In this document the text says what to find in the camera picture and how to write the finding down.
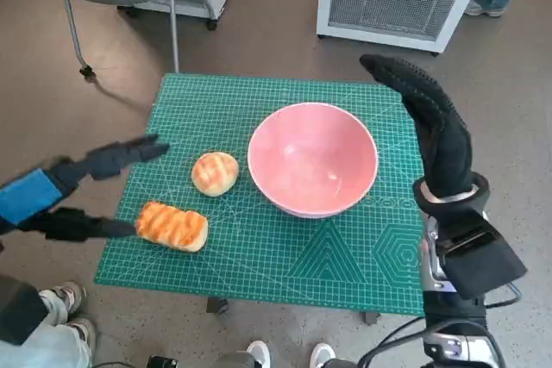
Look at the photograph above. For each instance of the black table foot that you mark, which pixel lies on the black table foot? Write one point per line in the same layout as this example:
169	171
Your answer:
216	305
371	318

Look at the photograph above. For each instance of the long toy bread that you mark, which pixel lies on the long toy bread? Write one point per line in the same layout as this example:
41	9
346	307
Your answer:
172	226

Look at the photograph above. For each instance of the metal pole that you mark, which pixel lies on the metal pole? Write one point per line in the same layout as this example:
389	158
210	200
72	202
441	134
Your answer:
173	10

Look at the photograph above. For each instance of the white shoe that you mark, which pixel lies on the white shoe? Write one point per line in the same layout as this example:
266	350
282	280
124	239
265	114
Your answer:
322	353
259	353

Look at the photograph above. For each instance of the round toy bread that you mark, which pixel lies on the round toy bread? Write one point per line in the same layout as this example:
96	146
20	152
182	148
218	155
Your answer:
215	173

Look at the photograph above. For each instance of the black robot body part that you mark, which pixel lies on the black robot body part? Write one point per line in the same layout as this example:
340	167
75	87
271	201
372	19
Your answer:
164	361

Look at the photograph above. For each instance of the pink bowl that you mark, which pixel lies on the pink bowl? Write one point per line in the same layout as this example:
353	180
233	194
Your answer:
310	161

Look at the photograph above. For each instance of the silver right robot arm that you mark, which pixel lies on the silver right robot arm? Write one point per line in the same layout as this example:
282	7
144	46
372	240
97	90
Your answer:
453	312

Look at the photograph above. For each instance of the green cutting mat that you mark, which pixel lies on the green cutting mat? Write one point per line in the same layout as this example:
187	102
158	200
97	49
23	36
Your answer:
241	264

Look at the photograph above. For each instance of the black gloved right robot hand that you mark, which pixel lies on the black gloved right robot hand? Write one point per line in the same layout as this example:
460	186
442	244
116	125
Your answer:
448	152

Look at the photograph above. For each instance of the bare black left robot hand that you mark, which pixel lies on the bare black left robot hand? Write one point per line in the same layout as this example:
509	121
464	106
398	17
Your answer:
103	161

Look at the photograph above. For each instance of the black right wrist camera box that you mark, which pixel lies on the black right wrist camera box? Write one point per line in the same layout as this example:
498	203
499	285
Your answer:
483	264

